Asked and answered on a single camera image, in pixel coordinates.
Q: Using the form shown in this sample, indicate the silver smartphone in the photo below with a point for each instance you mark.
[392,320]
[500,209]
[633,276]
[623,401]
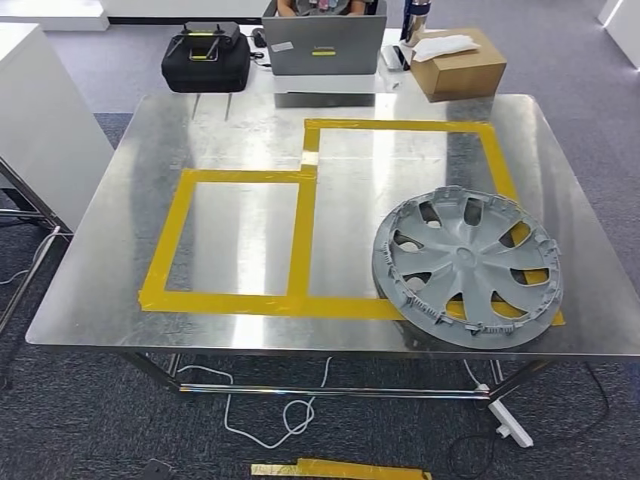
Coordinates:
[395,58]

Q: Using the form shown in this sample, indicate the grey laptop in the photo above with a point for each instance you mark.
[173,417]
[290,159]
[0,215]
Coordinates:
[324,40]

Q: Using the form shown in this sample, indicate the brown cardboard box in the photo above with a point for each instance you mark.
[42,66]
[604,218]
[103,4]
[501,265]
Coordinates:
[460,76]

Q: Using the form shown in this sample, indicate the white power strip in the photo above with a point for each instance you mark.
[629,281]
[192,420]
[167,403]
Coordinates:
[510,424]

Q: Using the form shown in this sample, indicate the black carrying case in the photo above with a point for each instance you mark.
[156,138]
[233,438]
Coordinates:
[205,73]

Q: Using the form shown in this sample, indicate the black computer mouse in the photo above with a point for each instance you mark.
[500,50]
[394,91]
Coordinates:
[259,38]

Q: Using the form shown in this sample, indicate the person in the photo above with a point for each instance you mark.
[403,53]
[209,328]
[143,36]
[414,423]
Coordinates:
[287,6]

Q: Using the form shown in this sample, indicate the white paper sheet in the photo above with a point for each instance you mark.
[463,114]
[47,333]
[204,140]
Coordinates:
[445,46]

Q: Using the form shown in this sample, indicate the yellow floor tape marking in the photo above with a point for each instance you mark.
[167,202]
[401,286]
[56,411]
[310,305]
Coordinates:
[350,470]

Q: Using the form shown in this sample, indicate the blue and chrome bottle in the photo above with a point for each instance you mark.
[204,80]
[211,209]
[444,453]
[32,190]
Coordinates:
[416,26]

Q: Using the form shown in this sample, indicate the grey plastic wheel hubcap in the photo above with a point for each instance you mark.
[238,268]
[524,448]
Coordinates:
[465,255]

